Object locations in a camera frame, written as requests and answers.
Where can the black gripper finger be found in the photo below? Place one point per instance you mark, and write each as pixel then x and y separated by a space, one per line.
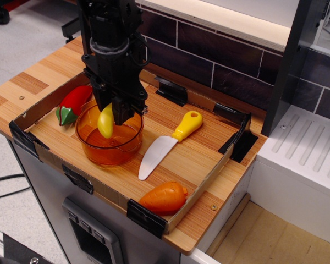
pixel 121 110
pixel 102 93

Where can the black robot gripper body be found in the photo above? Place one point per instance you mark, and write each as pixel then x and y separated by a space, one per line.
pixel 121 72

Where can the yellow toy banana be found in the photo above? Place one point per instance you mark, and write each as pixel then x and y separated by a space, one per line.
pixel 105 122

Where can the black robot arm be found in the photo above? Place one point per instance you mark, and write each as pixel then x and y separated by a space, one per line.
pixel 114 27

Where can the orange transparent plastic pot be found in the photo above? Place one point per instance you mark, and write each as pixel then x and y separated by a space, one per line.
pixel 119 148

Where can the cardboard fence with black tape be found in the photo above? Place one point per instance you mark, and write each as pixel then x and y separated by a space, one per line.
pixel 197 163

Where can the red toy chili pepper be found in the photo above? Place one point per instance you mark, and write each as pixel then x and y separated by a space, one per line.
pixel 71 106

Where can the orange toy carrot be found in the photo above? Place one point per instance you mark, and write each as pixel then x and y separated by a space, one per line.
pixel 165 199

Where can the grey toy oven front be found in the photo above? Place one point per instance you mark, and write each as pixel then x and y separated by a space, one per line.
pixel 95 240

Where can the white toy sink drainboard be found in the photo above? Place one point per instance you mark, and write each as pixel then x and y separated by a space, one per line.
pixel 299 147

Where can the yellow handled toy knife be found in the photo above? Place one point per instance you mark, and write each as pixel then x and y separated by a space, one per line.
pixel 158 150

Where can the black vertical post left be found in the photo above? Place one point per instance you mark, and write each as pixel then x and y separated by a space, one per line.
pixel 84 26

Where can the black vertical post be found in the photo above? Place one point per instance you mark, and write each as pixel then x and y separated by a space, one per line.
pixel 306 22
pixel 84 26

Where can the black vertical post right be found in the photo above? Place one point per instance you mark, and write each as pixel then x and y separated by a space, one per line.
pixel 306 22

